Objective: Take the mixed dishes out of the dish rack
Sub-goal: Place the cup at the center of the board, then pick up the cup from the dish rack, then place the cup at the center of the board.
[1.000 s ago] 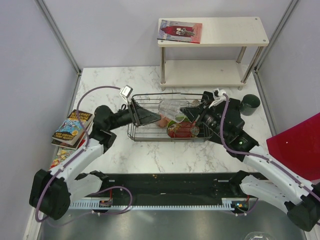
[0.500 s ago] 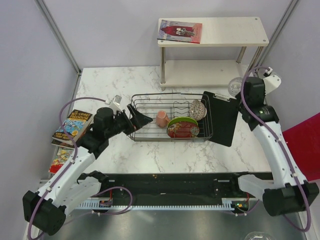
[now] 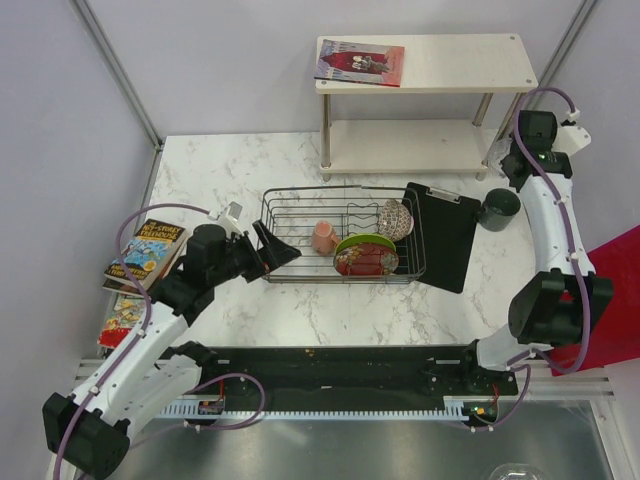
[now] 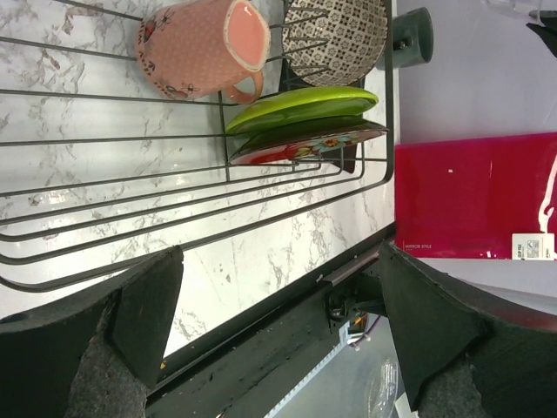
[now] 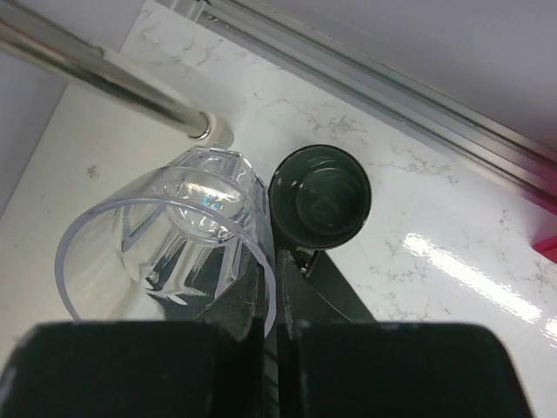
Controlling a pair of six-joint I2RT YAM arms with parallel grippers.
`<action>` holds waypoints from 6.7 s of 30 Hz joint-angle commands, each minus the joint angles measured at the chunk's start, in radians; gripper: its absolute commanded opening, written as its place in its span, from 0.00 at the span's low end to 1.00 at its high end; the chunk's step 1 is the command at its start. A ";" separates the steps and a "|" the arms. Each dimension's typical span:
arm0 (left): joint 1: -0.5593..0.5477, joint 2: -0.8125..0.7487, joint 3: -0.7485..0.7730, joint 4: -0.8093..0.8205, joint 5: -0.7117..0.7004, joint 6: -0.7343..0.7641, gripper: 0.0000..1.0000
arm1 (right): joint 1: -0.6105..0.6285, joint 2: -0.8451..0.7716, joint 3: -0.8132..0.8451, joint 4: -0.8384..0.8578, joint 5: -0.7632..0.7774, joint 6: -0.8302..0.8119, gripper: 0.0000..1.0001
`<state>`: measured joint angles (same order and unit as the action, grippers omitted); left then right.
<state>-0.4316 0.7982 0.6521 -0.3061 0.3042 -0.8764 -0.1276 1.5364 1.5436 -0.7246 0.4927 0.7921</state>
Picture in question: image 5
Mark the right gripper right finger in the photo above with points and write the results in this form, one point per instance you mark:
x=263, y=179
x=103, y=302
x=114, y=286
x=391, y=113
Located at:
x=488, y=364

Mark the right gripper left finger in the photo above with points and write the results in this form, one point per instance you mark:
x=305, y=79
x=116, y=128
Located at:
x=212, y=367

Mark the clear plastic glass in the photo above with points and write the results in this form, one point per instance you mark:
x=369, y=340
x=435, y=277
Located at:
x=191, y=240

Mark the dark grey mug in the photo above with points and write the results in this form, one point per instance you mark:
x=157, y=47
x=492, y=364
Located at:
x=320, y=197

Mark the black clipboard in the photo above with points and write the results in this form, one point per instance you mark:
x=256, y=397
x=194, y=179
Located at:
x=322, y=291

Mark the white two-tier shelf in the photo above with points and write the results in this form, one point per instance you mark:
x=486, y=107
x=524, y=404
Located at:
x=58, y=140

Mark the red folder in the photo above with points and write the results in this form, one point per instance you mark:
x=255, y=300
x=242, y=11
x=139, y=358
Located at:
x=547, y=248

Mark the right aluminium frame post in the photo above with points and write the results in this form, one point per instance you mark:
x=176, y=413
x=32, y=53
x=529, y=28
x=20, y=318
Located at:
x=406, y=104

